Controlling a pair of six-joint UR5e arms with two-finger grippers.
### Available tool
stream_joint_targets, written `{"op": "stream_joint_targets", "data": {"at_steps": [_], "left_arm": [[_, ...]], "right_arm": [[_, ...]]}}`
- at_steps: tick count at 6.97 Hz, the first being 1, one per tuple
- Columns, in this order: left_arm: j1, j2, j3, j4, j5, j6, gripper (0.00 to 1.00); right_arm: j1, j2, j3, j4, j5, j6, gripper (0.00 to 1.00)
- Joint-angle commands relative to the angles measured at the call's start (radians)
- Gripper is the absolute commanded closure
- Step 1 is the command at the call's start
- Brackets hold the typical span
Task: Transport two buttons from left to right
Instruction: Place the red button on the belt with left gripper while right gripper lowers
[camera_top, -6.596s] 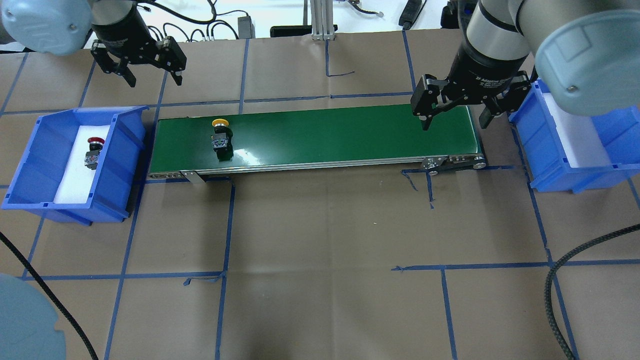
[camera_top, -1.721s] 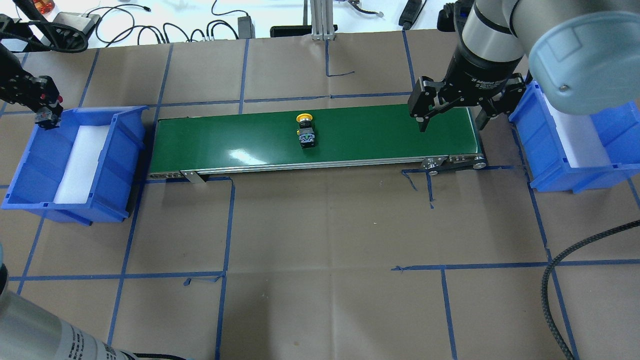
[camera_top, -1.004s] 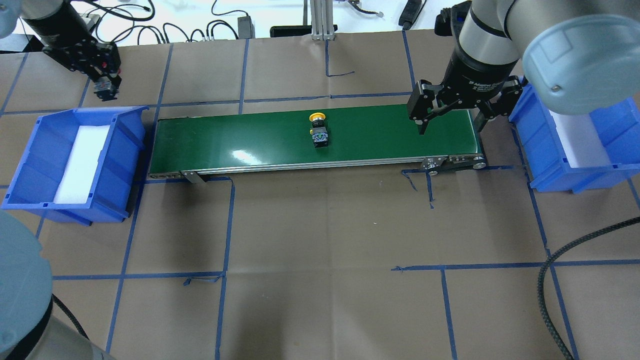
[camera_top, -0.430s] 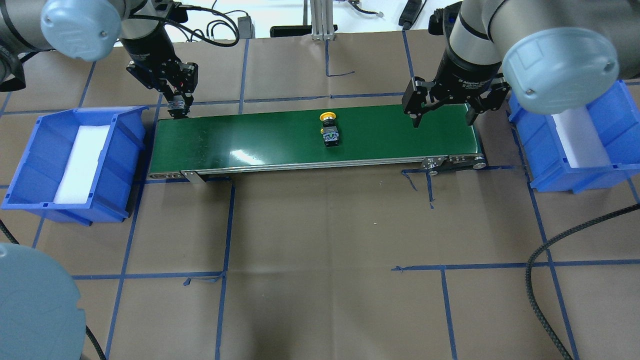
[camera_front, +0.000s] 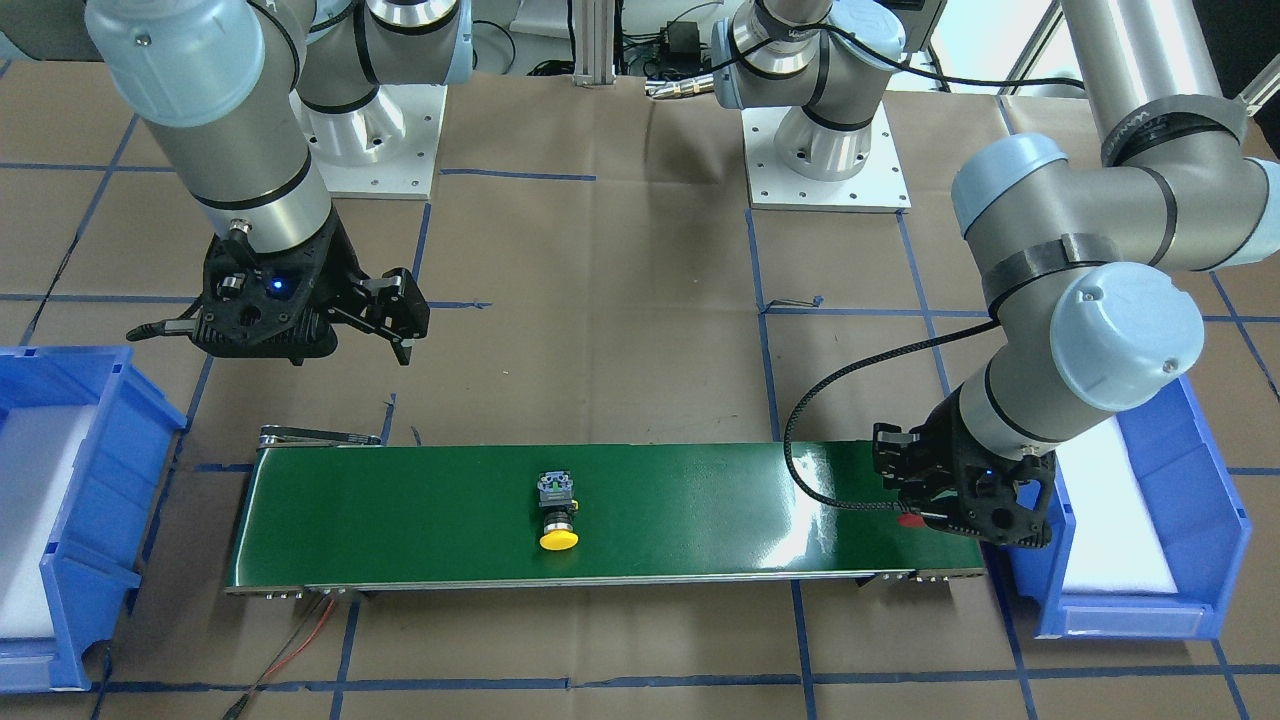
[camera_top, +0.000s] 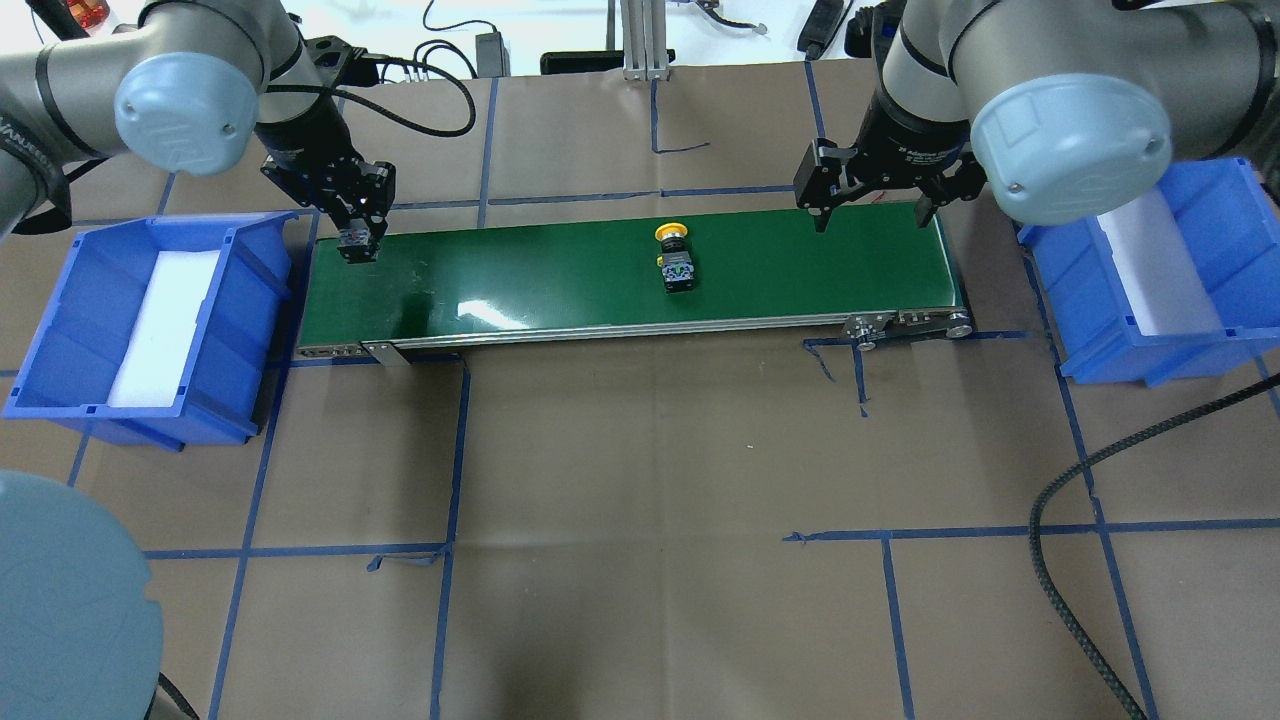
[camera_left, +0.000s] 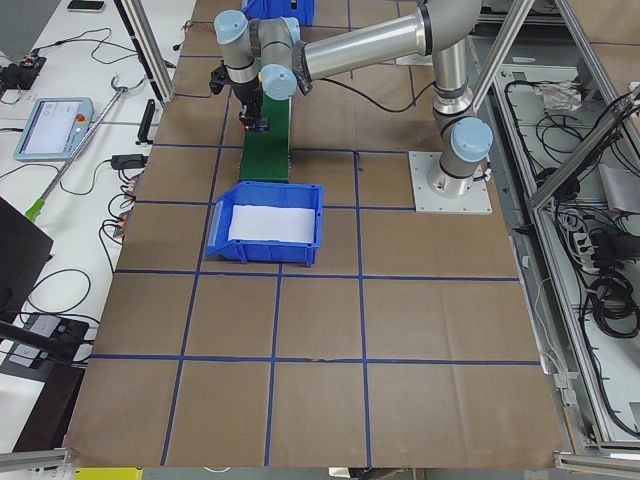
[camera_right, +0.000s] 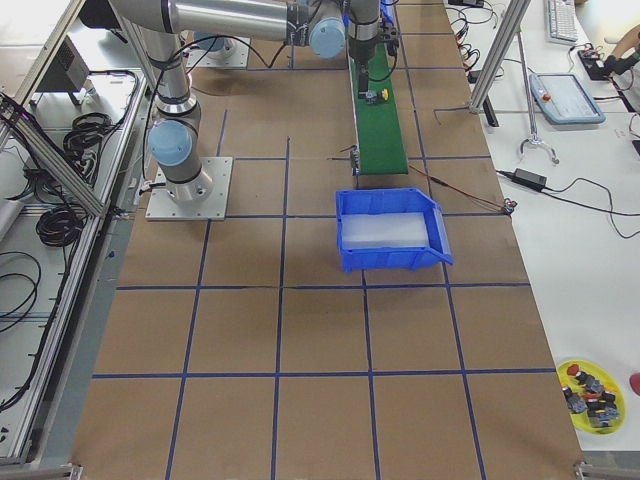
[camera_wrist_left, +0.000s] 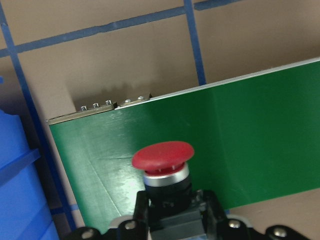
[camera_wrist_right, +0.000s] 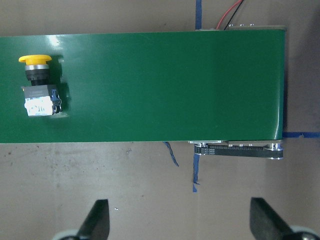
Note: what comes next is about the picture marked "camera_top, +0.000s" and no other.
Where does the black braided cable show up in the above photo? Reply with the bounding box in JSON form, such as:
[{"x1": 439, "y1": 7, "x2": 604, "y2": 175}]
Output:
[{"x1": 1029, "y1": 372, "x2": 1280, "y2": 720}]

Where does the white foam pad bin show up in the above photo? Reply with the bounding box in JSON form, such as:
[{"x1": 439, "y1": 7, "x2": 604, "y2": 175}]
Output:
[
  {"x1": 1096, "y1": 188, "x2": 1222, "y2": 337},
  {"x1": 108, "y1": 250, "x2": 220, "y2": 407}
]

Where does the black power adapter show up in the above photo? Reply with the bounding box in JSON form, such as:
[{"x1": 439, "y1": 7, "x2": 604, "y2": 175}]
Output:
[{"x1": 474, "y1": 31, "x2": 511, "y2": 78}]

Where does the red push button switch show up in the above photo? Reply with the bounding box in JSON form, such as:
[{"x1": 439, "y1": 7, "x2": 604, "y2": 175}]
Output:
[{"x1": 337, "y1": 227, "x2": 381, "y2": 264}]

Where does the right blue plastic bin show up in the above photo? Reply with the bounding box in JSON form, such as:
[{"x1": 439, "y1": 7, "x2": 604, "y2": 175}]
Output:
[{"x1": 1018, "y1": 158, "x2": 1279, "y2": 386}]

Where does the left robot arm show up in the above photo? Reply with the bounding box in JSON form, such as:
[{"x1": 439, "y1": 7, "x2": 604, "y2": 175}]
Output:
[{"x1": 3, "y1": 1, "x2": 396, "y2": 719}]

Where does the white foam pad right bin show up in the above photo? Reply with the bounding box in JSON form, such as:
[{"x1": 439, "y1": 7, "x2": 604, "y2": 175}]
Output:
[{"x1": 1096, "y1": 188, "x2": 1222, "y2": 337}]

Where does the yellow push button switch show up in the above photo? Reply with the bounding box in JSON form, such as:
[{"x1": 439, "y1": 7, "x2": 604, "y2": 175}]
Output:
[{"x1": 655, "y1": 222, "x2": 698, "y2": 293}]

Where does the green conveyor belt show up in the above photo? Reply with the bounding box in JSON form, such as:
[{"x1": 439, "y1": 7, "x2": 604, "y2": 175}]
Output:
[{"x1": 296, "y1": 204, "x2": 977, "y2": 359}]

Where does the aluminium frame post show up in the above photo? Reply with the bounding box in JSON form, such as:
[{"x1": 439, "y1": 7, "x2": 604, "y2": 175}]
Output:
[{"x1": 618, "y1": 0, "x2": 671, "y2": 81}]

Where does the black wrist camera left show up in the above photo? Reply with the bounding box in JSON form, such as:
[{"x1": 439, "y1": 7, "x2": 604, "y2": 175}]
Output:
[{"x1": 303, "y1": 35, "x2": 381, "y2": 88}]

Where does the left blue plastic bin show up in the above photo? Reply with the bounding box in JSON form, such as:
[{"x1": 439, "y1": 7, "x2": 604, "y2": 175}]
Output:
[{"x1": 3, "y1": 211, "x2": 294, "y2": 452}]

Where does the white foam pad left bin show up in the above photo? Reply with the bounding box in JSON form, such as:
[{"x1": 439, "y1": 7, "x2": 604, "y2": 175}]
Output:
[{"x1": 108, "y1": 250, "x2": 220, "y2": 407}]

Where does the blue plastic bin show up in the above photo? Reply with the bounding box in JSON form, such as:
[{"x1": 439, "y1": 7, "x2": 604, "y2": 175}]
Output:
[
  {"x1": 3, "y1": 211, "x2": 294, "y2": 452},
  {"x1": 1018, "y1": 158, "x2": 1279, "y2": 386}
]

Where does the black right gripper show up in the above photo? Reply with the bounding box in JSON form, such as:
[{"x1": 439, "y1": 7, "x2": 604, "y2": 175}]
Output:
[{"x1": 794, "y1": 95, "x2": 988, "y2": 233}]

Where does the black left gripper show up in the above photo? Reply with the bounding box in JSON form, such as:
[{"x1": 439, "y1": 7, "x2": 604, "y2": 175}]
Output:
[{"x1": 255, "y1": 95, "x2": 397, "y2": 264}]

